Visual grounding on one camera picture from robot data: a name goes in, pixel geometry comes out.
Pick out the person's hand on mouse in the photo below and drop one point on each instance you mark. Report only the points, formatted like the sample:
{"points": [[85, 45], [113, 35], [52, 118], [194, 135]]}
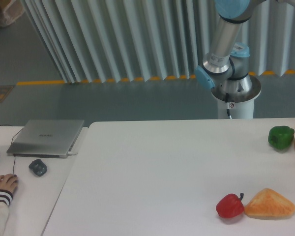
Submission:
{"points": [[5, 183]]}

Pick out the dark computer mouse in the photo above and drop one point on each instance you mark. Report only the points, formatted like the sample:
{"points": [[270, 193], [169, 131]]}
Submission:
{"points": [[14, 183]]}

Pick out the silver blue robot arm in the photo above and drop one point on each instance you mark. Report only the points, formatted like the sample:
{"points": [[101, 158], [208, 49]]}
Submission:
{"points": [[223, 41]]}

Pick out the red bell pepper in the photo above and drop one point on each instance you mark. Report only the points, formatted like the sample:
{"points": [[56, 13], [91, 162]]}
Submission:
{"points": [[230, 206]]}

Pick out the green bell pepper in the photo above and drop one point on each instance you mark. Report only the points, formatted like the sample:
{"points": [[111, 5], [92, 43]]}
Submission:
{"points": [[281, 137]]}

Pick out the dark grey small device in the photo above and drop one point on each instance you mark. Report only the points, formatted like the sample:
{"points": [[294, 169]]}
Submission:
{"points": [[38, 167]]}

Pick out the silver closed laptop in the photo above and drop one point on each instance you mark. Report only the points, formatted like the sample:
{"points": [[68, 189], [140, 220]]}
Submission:
{"points": [[52, 138]]}

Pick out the white folding partition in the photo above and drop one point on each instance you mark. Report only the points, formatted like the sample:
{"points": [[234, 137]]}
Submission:
{"points": [[140, 39]]}

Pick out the clutter in top corner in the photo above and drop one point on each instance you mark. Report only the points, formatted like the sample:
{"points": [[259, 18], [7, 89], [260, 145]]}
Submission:
{"points": [[10, 11]]}

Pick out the orange bread slice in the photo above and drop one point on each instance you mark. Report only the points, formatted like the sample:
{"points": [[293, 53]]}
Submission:
{"points": [[269, 204]]}

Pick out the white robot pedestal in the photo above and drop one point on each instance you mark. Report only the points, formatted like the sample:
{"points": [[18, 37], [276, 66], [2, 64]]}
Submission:
{"points": [[236, 98]]}

